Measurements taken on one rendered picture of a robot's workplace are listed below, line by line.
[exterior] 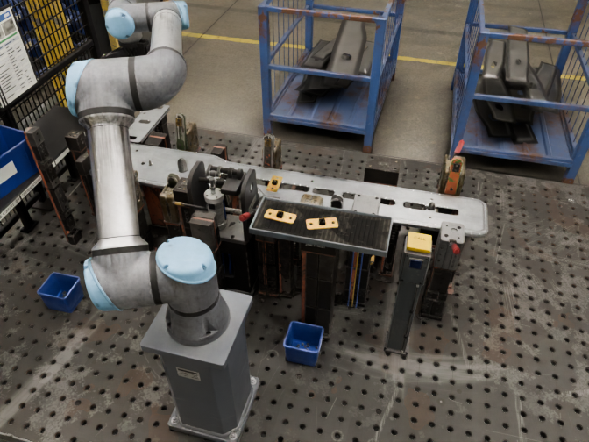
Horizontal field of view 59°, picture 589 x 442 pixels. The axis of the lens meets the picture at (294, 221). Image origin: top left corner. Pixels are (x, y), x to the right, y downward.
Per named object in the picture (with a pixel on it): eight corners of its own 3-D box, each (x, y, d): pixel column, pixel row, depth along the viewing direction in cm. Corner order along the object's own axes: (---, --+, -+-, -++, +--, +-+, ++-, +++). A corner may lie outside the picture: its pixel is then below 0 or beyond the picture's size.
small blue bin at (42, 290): (88, 294, 181) (81, 277, 175) (72, 316, 174) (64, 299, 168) (60, 288, 183) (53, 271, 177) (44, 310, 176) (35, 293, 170)
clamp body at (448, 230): (446, 299, 179) (469, 222, 155) (444, 324, 171) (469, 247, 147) (418, 294, 181) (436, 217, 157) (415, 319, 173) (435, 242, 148)
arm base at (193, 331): (216, 352, 117) (211, 325, 110) (155, 338, 119) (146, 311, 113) (238, 302, 127) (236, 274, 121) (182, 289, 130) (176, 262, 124)
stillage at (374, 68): (306, 66, 468) (308, -48, 404) (394, 77, 451) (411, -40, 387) (263, 136, 382) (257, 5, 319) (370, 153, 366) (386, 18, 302)
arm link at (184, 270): (221, 310, 113) (215, 267, 104) (159, 318, 112) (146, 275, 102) (217, 269, 122) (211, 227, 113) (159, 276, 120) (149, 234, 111)
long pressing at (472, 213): (486, 196, 175) (487, 193, 174) (488, 242, 159) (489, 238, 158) (116, 141, 200) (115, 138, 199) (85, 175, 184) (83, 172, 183)
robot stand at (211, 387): (237, 447, 141) (223, 366, 114) (167, 428, 145) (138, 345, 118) (260, 381, 156) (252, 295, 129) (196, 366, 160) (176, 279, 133)
